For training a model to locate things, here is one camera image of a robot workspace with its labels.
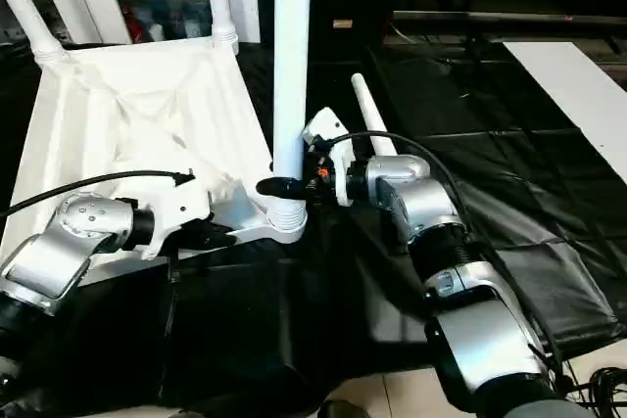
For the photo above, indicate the white plastic stool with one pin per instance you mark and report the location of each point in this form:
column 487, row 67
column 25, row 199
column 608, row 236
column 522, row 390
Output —
column 122, row 109

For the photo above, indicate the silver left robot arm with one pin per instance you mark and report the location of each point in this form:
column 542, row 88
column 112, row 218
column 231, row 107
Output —
column 78, row 237

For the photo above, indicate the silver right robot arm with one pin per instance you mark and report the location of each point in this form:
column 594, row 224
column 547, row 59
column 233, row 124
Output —
column 431, row 222

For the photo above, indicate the small yellow label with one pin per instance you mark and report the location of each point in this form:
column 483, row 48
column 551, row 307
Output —
column 342, row 23

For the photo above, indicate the black glossy mat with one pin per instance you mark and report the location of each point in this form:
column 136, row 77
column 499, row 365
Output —
column 490, row 168

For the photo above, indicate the dark rounded robot body part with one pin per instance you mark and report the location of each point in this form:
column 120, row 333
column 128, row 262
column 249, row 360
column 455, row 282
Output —
column 345, row 410

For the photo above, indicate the black horizontal bar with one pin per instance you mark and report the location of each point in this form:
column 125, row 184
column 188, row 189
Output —
column 514, row 17

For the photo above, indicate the white flat board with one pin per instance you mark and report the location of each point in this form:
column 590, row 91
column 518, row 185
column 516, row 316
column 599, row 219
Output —
column 583, row 90

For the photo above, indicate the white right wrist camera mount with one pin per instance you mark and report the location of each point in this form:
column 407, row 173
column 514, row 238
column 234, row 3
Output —
column 338, row 144

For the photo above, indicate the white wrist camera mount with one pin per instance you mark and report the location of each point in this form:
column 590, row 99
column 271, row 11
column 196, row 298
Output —
column 181, row 202
column 338, row 144

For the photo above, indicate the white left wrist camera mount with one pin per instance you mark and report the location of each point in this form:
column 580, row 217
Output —
column 181, row 202

